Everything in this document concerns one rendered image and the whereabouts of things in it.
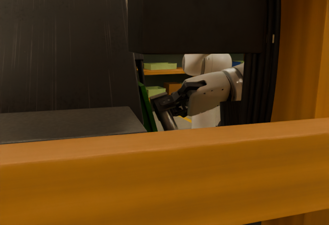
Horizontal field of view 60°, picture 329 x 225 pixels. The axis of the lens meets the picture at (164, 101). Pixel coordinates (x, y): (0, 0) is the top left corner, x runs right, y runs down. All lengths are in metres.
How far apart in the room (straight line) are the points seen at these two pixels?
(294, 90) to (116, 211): 0.27
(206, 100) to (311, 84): 0.31
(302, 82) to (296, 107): 0.03
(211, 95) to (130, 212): 0.42
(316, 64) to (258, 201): 0.18
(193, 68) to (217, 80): 0.68
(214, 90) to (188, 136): 0.36
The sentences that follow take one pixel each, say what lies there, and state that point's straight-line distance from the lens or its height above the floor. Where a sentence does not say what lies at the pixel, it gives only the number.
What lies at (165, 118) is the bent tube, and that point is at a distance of 0.62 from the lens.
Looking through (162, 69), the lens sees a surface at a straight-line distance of 6.05.
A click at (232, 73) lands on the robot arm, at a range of 0.67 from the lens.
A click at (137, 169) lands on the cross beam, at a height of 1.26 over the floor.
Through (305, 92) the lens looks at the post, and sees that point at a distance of 0.40.
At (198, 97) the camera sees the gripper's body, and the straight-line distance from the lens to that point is 0.62.
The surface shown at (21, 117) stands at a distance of 0.54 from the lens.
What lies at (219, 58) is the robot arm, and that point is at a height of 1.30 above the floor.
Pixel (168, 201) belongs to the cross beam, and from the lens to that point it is 0.27.
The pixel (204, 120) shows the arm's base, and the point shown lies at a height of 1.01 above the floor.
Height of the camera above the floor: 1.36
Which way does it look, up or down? 11 degrees down
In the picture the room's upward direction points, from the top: straight up
